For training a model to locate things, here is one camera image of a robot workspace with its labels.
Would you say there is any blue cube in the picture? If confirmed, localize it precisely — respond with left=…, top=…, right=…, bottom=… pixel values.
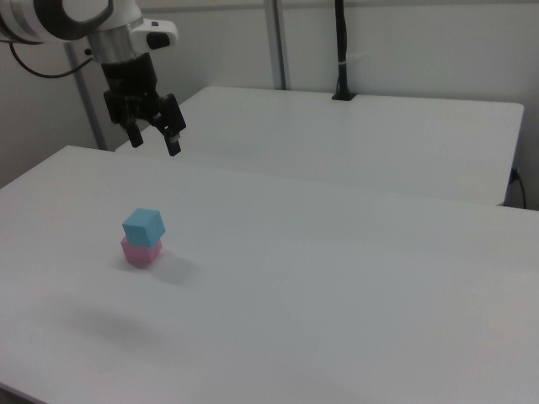
left=121, top=206, right=167, bottom=247

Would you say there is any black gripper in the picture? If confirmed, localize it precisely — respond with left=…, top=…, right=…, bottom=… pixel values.
left=99, top=52, right=188, bottom=158

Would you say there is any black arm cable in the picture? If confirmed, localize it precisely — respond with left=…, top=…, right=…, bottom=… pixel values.
left=9, top=40, right=94, bottom=79

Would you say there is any pink cube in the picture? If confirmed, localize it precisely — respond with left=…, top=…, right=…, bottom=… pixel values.
left=120, top=235, right=164, bottom=268

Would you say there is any black camera pole with base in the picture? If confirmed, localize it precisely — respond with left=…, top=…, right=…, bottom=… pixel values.
left=331, top=0, right=359, bottom=102

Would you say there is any black wall power cable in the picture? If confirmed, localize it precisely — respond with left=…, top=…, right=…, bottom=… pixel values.
left=510, top=167, right=528, bottom=210

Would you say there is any grey aluminium frame post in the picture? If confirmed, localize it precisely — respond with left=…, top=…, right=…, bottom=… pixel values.
left=63, top=42, right=107, bottom=152
left=264, top=0, right=292, bottom=91

